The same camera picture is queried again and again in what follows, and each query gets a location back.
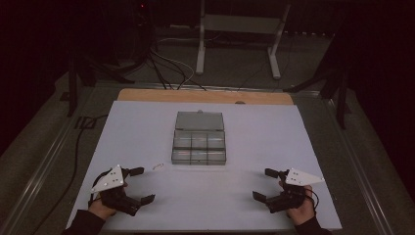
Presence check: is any clear plastic compartment box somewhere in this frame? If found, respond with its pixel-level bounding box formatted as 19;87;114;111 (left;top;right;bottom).
170;111;227;166

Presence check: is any metal floor rail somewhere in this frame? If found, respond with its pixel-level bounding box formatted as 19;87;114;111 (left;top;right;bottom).
321;94;397;235
0;85;96;235

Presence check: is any white metal stand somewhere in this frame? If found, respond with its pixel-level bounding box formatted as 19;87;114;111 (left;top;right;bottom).
195;0;292;80

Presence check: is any person's left hand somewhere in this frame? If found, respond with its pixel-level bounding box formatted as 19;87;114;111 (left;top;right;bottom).
87;181;129;221

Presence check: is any black floor cable bundle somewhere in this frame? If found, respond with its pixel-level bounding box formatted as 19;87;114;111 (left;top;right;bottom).
143;38;208;92

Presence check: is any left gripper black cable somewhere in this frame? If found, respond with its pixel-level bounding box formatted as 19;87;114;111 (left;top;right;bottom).
87;168;114;208

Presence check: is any long black floor cable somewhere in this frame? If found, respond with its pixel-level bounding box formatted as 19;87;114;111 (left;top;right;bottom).
30;114;109;235

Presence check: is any black tripod stand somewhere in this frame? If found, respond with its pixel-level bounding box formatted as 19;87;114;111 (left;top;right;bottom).
67;48;136;118
283;32;355;130

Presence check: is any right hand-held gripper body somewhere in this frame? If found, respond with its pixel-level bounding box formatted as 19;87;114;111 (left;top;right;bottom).
264;167;326;214

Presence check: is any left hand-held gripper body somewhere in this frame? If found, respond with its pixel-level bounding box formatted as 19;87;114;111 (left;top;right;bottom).
88;164;142;217

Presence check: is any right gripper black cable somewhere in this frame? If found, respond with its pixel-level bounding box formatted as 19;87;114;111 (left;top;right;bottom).
304;187;320;212

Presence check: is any white floor cable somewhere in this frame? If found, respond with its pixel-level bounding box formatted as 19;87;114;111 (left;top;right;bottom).
153;37;205;86

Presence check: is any person's right hand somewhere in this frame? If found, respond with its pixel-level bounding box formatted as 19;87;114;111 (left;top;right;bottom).
278;180;316;227

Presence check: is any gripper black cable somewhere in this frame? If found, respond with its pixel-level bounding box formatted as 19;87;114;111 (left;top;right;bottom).
87;168;114;208
304;187;320;212

